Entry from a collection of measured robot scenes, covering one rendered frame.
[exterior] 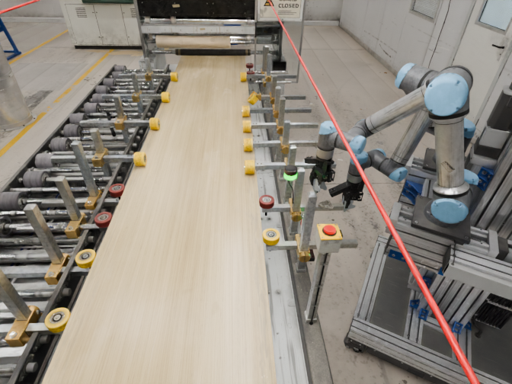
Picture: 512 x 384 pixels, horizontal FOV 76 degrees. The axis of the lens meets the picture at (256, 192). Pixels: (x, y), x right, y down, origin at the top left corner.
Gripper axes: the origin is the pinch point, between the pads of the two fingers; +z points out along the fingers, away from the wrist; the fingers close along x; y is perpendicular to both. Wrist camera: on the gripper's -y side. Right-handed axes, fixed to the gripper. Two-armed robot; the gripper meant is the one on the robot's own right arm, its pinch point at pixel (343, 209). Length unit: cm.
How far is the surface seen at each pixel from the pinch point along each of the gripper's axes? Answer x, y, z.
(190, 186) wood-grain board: 13, -82, -9
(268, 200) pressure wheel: -0.8, -40.7, -8.6
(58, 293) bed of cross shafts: -48, -129, -3
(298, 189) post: -5.7, -27.0, -19.4
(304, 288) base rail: -40.1, -26.9, 11.9
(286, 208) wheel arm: -1.5, -31.4, -3.6
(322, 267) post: -57, -27, -24
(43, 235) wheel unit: -33, -135, -21
